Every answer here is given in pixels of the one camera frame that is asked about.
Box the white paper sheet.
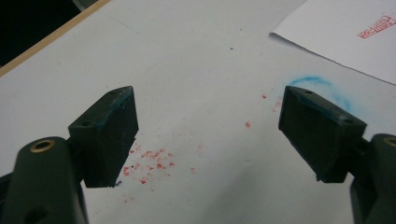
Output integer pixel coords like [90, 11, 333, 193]
[268, 0, 396, 86]

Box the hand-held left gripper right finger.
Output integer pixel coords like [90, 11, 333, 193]
[277, 85, 369, 184]

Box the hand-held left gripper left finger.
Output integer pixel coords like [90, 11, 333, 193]
[67, 85, 140, 189]

